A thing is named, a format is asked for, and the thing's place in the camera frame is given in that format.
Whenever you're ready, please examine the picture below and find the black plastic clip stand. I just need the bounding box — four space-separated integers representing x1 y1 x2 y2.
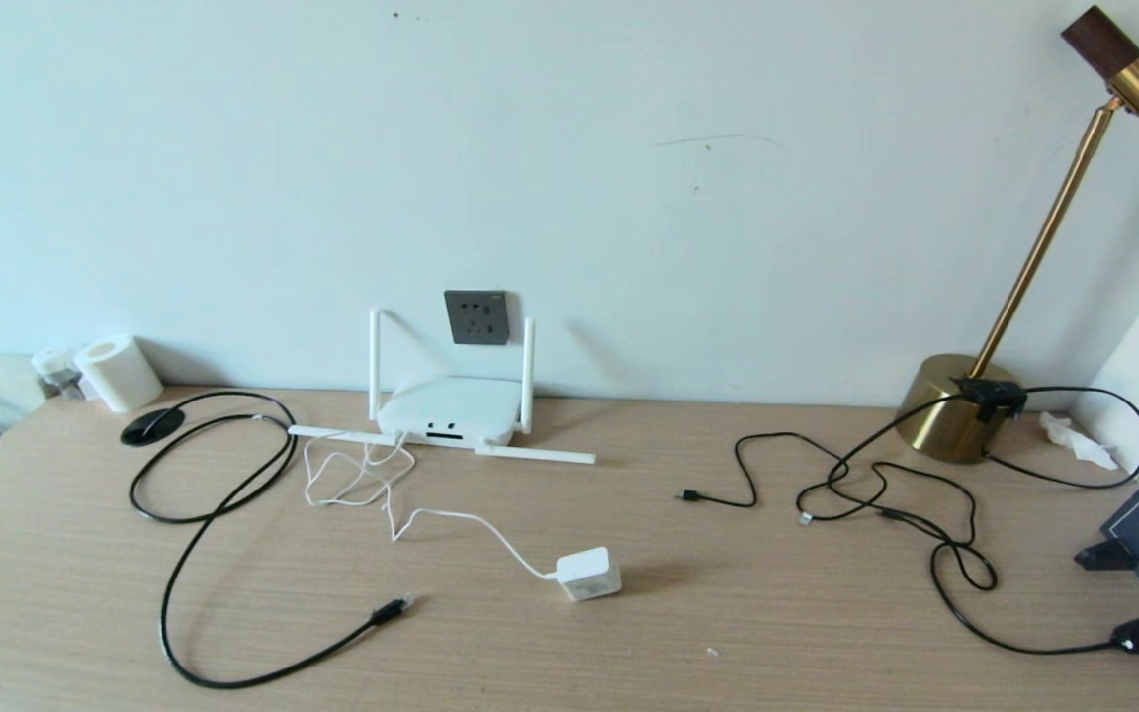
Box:
1075 540 1139 572

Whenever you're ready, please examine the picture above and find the black round desk grommet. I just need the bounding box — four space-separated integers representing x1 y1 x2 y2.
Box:
120 407 186 448

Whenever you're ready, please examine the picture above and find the small clear plastic jar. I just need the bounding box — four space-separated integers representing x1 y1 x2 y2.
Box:
31 347 86 401

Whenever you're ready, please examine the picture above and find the black lamp power cable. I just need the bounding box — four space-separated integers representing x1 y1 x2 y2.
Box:
795 386 1139 658

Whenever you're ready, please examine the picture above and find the crumpled white tissue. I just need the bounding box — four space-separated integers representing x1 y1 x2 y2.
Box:
1040 411 1120 471

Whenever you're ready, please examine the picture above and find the grey wall power socket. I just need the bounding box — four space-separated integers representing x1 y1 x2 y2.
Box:
444 290 511 346

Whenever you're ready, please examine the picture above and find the black inline cord switch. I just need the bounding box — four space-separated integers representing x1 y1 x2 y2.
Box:
955 377 1029 424

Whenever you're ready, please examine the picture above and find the white wifi router with antennas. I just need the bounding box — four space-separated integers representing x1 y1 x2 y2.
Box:
288 308 597 466

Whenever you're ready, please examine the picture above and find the white power adapter block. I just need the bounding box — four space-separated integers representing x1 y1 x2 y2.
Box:
556 547 622 602

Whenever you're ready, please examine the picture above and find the black cable with silver connector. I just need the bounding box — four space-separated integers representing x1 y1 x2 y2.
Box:
797 460 976 550

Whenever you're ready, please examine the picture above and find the brass desk lamp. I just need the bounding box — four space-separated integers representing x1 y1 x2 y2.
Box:
894 5 1139 466

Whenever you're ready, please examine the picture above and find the short black lamp cord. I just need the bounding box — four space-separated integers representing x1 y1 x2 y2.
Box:
983 385 1139 490

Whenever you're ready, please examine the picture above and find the black ethernet cable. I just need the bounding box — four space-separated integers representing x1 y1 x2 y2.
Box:
128 391 416 690

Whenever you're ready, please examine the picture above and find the black USB cable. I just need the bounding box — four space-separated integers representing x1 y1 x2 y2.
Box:
675 431 1001 594

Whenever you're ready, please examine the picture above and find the white toilet paper roll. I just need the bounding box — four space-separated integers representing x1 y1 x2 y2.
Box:
73 334 164 413

